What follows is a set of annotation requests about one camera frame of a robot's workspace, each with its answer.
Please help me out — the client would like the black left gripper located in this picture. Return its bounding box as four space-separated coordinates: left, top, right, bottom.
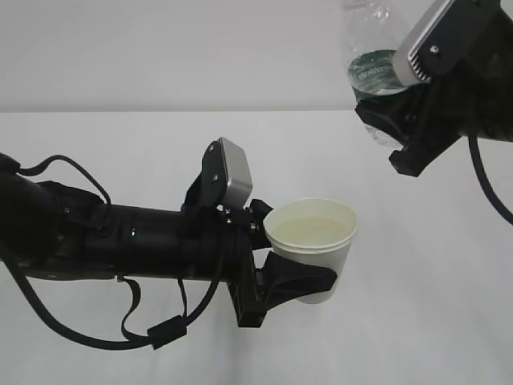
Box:
225 199 337 327

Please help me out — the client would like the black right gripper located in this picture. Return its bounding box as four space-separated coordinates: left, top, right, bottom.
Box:
354 78 478 176

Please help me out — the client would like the white paper cup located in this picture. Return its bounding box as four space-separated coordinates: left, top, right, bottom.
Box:
264 197 359 306

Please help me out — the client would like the clear green-label water bottle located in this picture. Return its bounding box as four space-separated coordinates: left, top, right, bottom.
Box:
343 0 410 149

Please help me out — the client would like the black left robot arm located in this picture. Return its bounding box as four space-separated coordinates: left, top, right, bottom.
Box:
1 144 337 329

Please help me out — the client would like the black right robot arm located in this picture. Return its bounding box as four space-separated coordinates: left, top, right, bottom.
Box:
355 1 512 176

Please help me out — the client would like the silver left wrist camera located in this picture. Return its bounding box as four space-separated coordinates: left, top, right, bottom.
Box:
184 136 253 209

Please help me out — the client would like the black left camera cable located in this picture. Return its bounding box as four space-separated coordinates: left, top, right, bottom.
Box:
0 155 221 351

